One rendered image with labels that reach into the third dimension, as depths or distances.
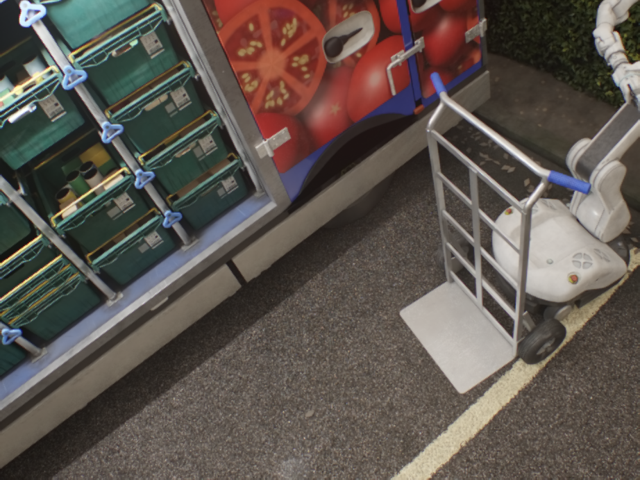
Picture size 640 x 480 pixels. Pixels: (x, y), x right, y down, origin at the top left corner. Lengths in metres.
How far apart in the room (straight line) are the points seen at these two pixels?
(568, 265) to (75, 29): 2.25
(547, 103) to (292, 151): 1.93
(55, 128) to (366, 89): 1.42
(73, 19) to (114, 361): 1.61
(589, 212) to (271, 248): 1.61
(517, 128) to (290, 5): 1.91
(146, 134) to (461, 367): 1.81
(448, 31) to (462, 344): 1.61
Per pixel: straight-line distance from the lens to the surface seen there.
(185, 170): 2.46
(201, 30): 2.05
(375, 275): 2.99
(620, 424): 2.64
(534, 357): 2.56
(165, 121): 2.32
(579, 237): 2.73
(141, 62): 2.19
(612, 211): 2.63
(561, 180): 1.69
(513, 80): 3.95
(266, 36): 2.18
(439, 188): 2.30
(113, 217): 2.45
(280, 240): 2.76
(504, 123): 3.62
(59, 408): 2.92
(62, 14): 2.06
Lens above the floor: 2.45
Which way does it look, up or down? 47 degrees down
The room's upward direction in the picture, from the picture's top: 21 degrees counter-clockwise
